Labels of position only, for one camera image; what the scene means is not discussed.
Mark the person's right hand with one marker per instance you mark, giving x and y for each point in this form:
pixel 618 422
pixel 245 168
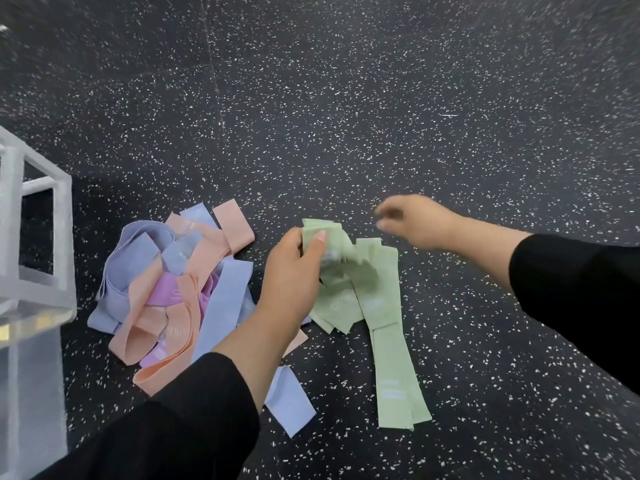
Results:
pixel 425 222

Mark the person's left hand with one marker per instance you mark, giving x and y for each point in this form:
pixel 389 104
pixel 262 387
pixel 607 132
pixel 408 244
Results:
pixel 290 284

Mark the person's right fingers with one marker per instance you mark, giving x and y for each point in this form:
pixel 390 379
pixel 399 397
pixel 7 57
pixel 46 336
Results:
pixel 390 214

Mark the person's left thumb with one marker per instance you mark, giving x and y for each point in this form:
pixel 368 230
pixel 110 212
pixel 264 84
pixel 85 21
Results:
pixel 315 244

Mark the person's left forearm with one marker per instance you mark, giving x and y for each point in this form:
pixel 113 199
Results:
pixel 200 404

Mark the person's right forearm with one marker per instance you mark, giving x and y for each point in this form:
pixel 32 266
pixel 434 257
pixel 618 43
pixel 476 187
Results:
pixel 575 284

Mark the short green elastic band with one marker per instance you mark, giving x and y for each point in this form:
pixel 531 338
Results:
pixel 336 305

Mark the short peach elastic band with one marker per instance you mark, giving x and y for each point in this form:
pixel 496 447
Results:
pixel 233 223

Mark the long light blue elastic band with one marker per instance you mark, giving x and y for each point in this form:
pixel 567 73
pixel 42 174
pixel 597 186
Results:
pixel 225 294

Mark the short light blue elastic band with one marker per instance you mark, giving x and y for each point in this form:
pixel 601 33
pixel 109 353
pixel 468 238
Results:
pixel 199 215

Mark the long green elastic band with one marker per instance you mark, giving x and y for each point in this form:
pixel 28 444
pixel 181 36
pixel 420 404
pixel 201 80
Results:
pixel 395 354

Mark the purple elastic band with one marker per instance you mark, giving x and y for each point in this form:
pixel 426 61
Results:
pixel 165 294

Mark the grey-blue elastic band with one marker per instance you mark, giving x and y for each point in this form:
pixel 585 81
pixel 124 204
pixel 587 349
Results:
pixel 130 254

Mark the long peach elastic band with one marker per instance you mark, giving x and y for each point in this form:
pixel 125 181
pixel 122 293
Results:
pixel 134 317

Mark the white metal frame rack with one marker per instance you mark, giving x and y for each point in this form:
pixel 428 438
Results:
pixel 62 244

